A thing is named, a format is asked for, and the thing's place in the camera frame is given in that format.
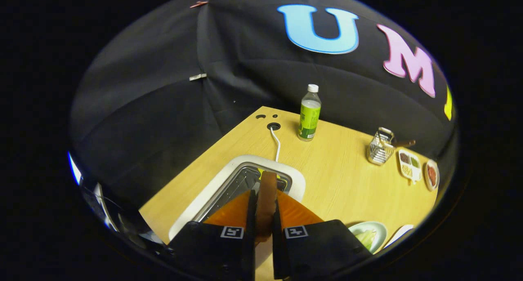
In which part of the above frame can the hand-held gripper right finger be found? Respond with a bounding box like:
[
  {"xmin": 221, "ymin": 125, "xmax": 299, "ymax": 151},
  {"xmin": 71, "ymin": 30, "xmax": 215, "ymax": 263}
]
[{"xmin": 272, "ymin": 190, "xmax": 373, "ymax": 281}]

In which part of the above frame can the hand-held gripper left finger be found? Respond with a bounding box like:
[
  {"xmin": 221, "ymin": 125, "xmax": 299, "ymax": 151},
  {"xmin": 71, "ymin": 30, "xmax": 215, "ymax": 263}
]
[{"xmin": 165, "ymin": 190, "xmax": 258, "ymax": 281}]

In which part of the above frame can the plain bread slice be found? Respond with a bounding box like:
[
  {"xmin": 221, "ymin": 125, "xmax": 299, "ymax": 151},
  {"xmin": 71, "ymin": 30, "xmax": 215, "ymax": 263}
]
[{"xmin": 255, "ymin": 171, "xmax": 279, "ymax": 243}]

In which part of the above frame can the green lettuce leaf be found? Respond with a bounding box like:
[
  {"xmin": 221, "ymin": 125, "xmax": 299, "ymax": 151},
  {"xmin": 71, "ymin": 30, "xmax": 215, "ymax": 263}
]
[{"xmin": 355, "ymin": 230, "xmax": 377, "ymax": 251}]

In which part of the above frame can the white toaster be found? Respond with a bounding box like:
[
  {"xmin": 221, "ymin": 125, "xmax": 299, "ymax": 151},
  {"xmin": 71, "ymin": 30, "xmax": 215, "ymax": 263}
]
[{"xmin": 168, "ymin": 154, "xmax": 306, "ymax": 269}]

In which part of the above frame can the pale green round plate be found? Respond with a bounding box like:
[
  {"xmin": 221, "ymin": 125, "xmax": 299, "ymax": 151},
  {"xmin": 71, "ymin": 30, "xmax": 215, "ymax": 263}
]
[{"xmin": 349, "ymin": 221, "xmax": 388, "ymax": 254}]

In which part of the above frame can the green label plastic bottle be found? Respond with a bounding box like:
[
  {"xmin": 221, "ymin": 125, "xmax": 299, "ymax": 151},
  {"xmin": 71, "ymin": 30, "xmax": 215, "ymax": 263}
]
[{"xmin": 297, "ymin": 84, "xmax": 322, "ymax": 142}]

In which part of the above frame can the white square plate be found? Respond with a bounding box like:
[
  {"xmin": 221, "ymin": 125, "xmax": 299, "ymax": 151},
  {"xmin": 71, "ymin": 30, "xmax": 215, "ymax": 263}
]
[{"xmin": 384, "ymin": 224, "xmax": 414, "ymax": 249}]

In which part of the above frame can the white divided bean dish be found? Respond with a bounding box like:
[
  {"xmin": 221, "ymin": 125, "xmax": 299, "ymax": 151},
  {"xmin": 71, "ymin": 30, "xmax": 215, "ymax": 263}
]
[{"xmin": 398, "ymin": 149, "xmax": 422, "ymax": 184}]

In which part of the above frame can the white oval steak plate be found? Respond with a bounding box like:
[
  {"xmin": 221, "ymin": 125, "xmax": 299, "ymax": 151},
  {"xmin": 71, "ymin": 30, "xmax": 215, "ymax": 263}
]
[{"xmin": 424, "ymin": 159, "xmax": 440, "ymax": 192}]

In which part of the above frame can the white toaster cable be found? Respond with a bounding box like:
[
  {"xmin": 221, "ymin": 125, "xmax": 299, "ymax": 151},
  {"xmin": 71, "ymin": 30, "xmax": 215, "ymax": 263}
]
[{"xmin": 270, "ymin": 127, "xmax": 282, "ymax": 162}]

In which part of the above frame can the wire mesh utensil holder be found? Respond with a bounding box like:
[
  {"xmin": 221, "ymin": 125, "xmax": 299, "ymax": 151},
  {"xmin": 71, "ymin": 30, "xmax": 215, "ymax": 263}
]
[{"xmin": 367, "ymin": 127, "xmax": 396, "ymax": 166}]

